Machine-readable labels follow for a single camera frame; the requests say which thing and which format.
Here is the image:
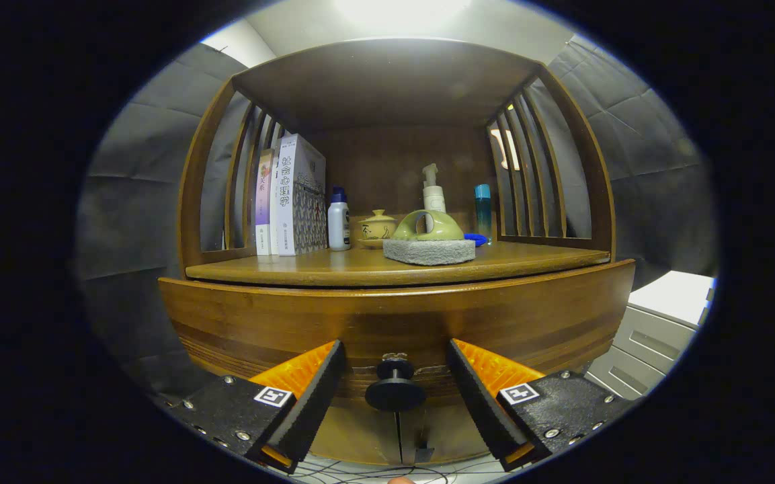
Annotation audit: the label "brown wooden cabinet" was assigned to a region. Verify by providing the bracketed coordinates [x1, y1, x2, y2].
[157, 37, 637, 466]

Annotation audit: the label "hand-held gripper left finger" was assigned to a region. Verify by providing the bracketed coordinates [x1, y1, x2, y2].
[171, 339, 348, 475]

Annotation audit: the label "brown wooden drawer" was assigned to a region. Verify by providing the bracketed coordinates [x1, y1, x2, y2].
[157, 259, 637, 411]

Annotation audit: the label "thin purple book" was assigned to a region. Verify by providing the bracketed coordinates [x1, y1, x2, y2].
[254, 149, 275, 256]

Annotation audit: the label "yellow lidded teacup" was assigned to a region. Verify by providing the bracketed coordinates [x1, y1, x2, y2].
[358, 209, 398, 249]

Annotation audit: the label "wooden countertop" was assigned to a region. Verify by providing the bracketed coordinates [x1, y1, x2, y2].
[184, 241, 611, 288]

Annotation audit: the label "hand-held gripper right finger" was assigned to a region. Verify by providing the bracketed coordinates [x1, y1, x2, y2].
[445, 338, 633, 473]

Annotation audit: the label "white bottle blue cap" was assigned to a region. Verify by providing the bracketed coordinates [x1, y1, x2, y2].
[327, 187, 352, 251]

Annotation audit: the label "black drawer knob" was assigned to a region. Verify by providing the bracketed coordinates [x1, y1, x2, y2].
[364, 353, 427, 412]

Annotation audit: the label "black floor cables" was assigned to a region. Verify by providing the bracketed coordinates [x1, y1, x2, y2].
[290, 457, 516, 484]

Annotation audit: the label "white pump bottle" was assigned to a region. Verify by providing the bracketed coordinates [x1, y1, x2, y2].
[422, 163, 447, 214]

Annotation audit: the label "white patterned thick book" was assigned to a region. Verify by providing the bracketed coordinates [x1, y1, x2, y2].
[269, 133, 329, 256]

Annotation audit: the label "wooden cabinet door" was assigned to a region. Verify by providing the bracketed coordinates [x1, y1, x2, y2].
[310, 403, 399, 466]
[401, 403, 502, 465]

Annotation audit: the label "green scrub brush grey pad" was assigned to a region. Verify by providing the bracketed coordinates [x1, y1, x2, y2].
[382, 209, 477, 267]

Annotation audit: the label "black backdrop cloth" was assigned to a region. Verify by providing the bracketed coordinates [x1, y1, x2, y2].
[75, 34, 721, 397]

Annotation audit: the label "white drawer cabinet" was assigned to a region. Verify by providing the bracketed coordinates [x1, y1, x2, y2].
[582, 270, 716, 401]

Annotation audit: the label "clear blue bottle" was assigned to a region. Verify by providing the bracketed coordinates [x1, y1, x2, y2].
[474, 184, 493, 244]

